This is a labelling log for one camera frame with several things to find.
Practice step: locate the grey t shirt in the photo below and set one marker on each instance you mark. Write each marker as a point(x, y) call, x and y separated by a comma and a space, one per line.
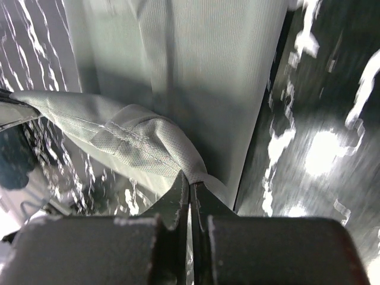
point(167, 87)

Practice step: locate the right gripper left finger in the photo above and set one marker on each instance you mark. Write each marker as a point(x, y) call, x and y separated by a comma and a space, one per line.
point(168, 263)

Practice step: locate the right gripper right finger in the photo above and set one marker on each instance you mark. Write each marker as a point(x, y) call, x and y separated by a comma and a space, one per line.
point(204, 204)

